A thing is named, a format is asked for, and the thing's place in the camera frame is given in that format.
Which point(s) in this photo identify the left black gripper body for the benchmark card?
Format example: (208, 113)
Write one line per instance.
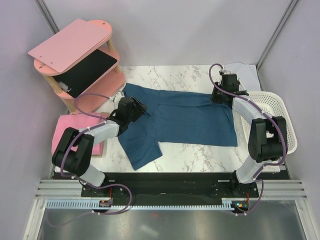
(137, 112)

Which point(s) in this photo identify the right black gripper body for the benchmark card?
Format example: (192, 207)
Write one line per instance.
(217, 96)

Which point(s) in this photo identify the dark blue t shirt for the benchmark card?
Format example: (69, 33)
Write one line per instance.
(174, 117)

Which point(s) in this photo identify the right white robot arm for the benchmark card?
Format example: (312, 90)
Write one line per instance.
(267, 140)

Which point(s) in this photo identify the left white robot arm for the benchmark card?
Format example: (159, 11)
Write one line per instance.
(74, 149)

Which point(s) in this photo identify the black white marker pen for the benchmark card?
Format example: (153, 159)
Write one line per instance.
(242, 85)

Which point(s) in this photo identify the white cloth in corner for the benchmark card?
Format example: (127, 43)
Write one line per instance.
(247, 73)

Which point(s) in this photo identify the folded pink t shirt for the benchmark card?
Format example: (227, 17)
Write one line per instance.
(76, 121)

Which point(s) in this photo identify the white plastic laundry basket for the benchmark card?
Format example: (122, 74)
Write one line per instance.
(272, 104)

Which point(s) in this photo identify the black mat on shelf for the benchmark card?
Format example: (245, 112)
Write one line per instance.
(81, 76)

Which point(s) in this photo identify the small white shelf clip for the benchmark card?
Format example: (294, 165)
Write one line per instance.
(65, 87)

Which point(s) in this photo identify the pink wooden shelf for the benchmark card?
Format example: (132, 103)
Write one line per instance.
(68, 47)

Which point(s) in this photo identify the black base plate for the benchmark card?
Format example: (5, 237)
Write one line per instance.
(209, 184)

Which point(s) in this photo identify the white cable duct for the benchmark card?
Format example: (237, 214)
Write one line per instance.
(91, 204)

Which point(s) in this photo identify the aluminium rail frame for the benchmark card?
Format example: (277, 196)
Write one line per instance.
(272, 189)

